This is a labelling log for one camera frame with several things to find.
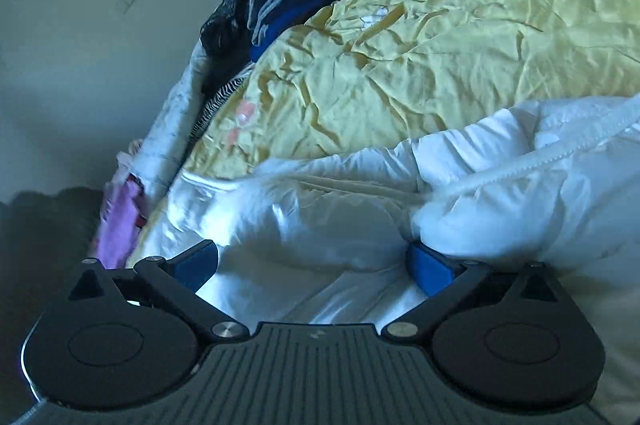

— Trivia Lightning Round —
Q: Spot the black white striped cloth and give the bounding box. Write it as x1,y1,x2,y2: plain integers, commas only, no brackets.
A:
192,74,252,137

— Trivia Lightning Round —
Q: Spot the white puffer jacket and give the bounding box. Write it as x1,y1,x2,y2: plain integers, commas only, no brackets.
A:
127,94,640,327

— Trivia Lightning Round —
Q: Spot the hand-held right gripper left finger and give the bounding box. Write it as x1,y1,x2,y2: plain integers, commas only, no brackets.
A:
67,239,251,347

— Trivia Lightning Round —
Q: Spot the pink cloth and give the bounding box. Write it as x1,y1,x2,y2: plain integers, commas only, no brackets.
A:
96,175,150,271

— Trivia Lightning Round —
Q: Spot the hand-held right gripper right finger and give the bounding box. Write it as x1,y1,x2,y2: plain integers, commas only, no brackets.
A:
382,241,558,348

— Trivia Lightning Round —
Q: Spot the yellow printed blanket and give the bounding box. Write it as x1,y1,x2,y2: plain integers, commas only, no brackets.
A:
182,0,640,186

